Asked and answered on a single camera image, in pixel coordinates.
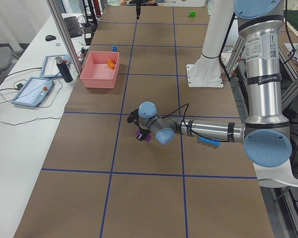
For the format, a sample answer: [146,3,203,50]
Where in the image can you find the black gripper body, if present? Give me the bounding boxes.
[137,127,150,137]

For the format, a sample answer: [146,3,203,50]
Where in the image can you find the purple toy block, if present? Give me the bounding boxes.
[136,130,151,142]

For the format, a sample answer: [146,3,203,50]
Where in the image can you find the orange toy block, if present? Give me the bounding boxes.
[107,59,116,69]

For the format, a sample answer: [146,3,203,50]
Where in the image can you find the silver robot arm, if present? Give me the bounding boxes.
[128,0,292,168]

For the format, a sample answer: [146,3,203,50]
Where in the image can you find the pink plastic box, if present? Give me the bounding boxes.
[80,51,120,89]

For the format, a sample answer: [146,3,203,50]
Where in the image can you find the green toy block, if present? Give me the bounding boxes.
[189,10,196,17]

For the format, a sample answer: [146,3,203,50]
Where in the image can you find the long blue toy block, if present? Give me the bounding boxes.
[198,136,221,147]

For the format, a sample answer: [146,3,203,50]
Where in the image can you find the black keyboard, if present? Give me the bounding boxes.
[63,16,82,38]

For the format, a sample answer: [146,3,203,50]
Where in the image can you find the black computer mouse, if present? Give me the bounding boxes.
[45,35,56,42]

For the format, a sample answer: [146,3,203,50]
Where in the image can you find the black water bottle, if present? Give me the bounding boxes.
[55,57,73,83]

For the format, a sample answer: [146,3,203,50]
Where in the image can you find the far teach pendant tablet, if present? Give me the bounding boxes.
[40,54,70,78]

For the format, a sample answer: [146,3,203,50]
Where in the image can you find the teach pendant tablet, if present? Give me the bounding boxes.
[40,54,70,78]
[11,77,54,107]

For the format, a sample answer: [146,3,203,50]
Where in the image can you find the near teach pendant tablet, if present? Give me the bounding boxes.
[11,77,54,107]

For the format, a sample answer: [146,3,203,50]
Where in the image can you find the white chair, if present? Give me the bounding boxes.
[253,160,298,188]

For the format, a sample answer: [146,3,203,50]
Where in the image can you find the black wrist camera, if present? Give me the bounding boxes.
[127,109,139,125]

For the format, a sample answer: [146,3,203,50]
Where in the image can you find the aluminium frame post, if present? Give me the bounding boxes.
[46,0,82,76]

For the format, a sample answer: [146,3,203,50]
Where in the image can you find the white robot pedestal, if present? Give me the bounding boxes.
[186,0,239,88]

